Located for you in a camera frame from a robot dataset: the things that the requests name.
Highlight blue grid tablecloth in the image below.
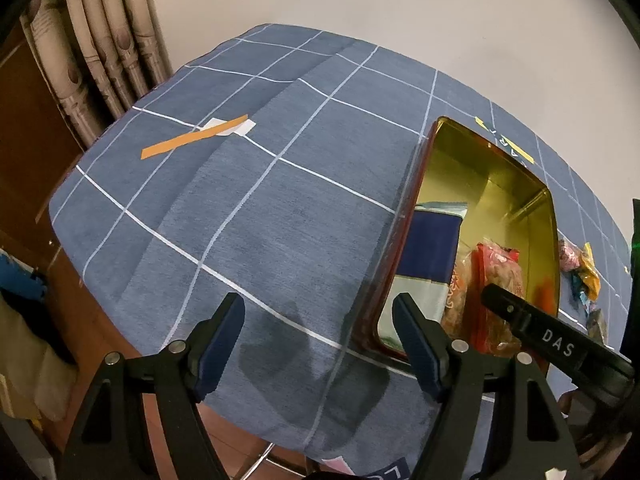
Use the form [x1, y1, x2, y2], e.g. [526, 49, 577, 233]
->
[49, 24, 631, 478]

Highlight navy blue snack packet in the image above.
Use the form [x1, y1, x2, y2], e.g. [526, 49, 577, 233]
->
[378, 202, 468, 352]

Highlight grey sesame bar packet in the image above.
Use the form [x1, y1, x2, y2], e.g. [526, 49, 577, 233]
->
[587, 308, 608, 347]

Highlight small teal candy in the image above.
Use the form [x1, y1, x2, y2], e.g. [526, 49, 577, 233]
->
[570, 270, 591, 311]

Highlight gold toffee tin box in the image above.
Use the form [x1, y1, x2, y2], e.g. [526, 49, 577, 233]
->
[352, 116, 560, 362]

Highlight orange snack packet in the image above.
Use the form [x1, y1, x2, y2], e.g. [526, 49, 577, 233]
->
[577, 242, 601, 302]

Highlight beige patterned curtain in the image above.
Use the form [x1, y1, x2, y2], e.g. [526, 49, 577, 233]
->
[21, 0, 168, 148]

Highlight pink brown cake packet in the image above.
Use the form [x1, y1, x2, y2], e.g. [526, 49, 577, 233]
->
[559, 240, 582, 273]

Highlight red snack packet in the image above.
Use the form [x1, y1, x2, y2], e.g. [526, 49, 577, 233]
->
[471, 238, 524, 358]

